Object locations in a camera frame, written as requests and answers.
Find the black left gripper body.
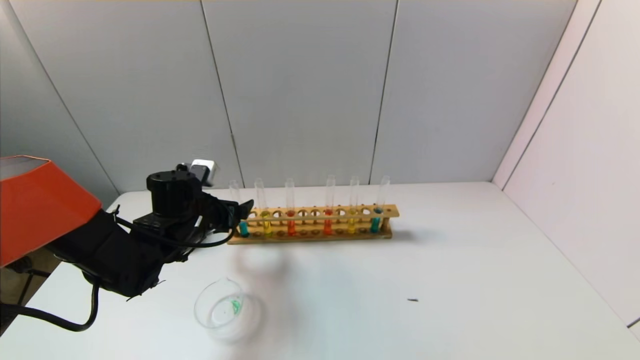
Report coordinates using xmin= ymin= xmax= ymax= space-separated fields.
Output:
xmin=202 ymin=192 xmax=242 ymax=233

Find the test tube with blue pigment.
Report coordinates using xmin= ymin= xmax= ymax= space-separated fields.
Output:
xmin=370 ymin=175 xmax=390 ymax=234
xmin=229 ymin=180 xmax=250 ymax=238

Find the test tube with yellow pigment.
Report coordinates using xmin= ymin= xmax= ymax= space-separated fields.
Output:
xmin=254 ymin=178 xmax=274 ymax=238
xmin=347 ymin=176 xmax=360 ymax=235

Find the test tube with orange pigment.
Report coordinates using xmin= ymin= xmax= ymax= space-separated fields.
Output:
xmin=285 ymin=178 xmax=297 ymax=237
xmin=323 ymin=175 xmax=336 ymax=236

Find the wooden test tube rack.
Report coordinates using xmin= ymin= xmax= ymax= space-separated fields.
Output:
xmin=227 ymin=204 xmax=400 ymax=245

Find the clear glass beaker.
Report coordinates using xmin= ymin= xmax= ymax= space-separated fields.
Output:
xmin=194 ymin=278 xmax=257 ymax=341

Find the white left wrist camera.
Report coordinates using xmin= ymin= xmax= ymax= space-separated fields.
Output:
xmin=191 ymin=159 xmax=219 ymax=187

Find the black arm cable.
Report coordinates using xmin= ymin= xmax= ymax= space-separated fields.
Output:
xmin=0 ymin=205 xmax=236 ymax=332

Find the black metal frame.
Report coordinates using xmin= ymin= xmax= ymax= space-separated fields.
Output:
xmin=0 ymin=260 xmax=51 ymax=321

